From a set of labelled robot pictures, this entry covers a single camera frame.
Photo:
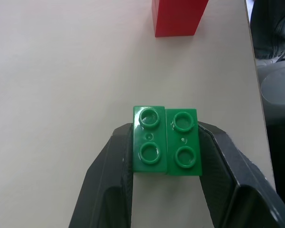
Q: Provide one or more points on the red plastic block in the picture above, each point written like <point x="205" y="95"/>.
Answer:
<point x="178" y="16"/>

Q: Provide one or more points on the green two-stud plastic brick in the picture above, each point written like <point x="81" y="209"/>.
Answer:
<point x="148" y="142"/>
<point x="184" y="142"/>

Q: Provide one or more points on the grey round object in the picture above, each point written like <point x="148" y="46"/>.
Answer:
<point x="279" y="85"/>

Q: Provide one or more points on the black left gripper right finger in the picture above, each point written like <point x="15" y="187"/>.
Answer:
<point x="232" y="171"/>

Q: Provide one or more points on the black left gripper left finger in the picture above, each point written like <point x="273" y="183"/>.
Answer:
<point x="104" y="171"/>

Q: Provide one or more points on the dark crumpled fabric object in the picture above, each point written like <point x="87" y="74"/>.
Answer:
<point x="270" y="28"/>

